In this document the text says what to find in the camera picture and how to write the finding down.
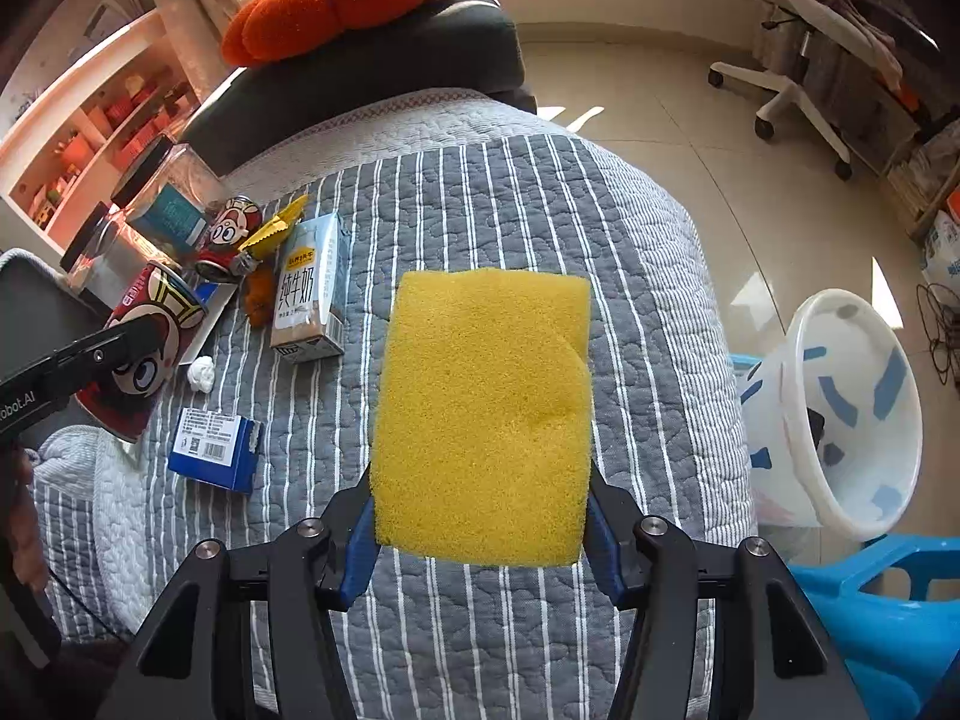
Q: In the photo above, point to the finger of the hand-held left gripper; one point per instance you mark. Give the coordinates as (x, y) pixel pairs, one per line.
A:
(105, 349)

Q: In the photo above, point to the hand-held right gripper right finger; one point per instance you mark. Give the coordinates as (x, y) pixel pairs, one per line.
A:
(604, 540)

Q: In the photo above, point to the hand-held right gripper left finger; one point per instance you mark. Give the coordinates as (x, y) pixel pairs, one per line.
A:
(360, 544)

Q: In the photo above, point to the large red cartoon can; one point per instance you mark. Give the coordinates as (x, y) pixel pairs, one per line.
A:
(161, 386)

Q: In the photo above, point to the blue cardboard box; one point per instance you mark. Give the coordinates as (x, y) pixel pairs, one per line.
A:
(214, 450)

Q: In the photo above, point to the orange peel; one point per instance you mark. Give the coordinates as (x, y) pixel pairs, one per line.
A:
(259, 301)

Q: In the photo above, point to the yellow sponge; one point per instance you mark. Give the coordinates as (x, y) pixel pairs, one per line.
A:
(480, 405)

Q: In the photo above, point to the yellow wrapper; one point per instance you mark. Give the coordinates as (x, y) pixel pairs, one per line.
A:
(268, 236)

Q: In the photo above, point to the milk carton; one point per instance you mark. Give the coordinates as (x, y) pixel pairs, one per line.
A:
(304, 292)

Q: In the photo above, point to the white plastic bin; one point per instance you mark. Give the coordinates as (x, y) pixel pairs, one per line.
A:
(855, 427)

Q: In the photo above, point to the person's left hand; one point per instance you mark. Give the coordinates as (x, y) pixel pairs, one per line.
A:
(15, 517)

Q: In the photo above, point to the crumpled white tissue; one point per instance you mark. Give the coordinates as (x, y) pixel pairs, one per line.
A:
(201, 375)

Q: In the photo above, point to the plastic jar with nuts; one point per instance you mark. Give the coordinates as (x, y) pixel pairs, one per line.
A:
(127, 249)

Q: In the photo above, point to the plastic jar with teal label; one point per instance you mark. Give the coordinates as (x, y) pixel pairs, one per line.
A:
(176, 214)

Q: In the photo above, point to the small red cartoon can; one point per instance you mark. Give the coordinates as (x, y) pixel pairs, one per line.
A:
(225, 234)

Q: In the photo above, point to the row of orange storage boxes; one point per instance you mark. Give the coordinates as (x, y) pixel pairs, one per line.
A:
(120, 116)

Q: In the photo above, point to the white shelf unit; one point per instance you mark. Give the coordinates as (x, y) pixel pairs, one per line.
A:
(82, 52)

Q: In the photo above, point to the blue plastic stool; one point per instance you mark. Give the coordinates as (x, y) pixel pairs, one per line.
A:
(877, 615)

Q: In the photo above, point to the grey striped quilt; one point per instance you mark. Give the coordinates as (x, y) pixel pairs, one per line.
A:
(525, 202)

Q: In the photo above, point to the orange pumpkin cushion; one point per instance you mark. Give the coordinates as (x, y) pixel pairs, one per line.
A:
(337, 0)

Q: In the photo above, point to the dark grey sofa cushion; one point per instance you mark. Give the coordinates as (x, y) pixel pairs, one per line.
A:
(427, 52)

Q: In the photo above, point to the white printed bag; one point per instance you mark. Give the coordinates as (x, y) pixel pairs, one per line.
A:
(943, 251)

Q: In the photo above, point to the white office chair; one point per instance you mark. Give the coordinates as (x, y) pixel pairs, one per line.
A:
(795, 94)

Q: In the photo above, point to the clothes draped over chair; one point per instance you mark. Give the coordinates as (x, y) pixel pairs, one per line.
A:
(840, 7)

